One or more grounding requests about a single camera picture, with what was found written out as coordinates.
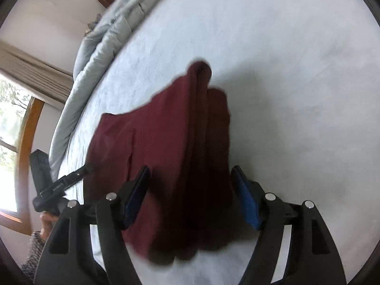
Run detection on maroon pants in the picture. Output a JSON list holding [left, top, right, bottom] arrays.
[[83, 60, 233, 266]]

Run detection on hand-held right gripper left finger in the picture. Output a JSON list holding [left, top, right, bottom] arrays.
[[34, 165, 151, 285]]

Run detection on light grey comforter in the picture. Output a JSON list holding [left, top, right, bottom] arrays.
[[48, 0, 190, 179]]

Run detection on wooden window frame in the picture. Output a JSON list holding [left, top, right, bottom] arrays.
[[15, 96, 45, 235]]

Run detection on beige curtain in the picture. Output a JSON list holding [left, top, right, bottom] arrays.
[[0, 42, 73, 109]]

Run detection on person's left forearm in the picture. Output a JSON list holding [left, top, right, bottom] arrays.
[[19, 230, 46, 282]]

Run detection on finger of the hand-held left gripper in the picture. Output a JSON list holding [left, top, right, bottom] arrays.
[[53, 163, 96, 192]]

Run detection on white bed sheet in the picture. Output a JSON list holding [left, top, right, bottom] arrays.
[[49, 0, 380, 285]]

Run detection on person's left hand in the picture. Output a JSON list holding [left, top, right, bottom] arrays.
[[40, 210, 60, 240]]

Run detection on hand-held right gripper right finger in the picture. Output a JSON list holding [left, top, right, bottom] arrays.
[[231, 165, 348, 285]]

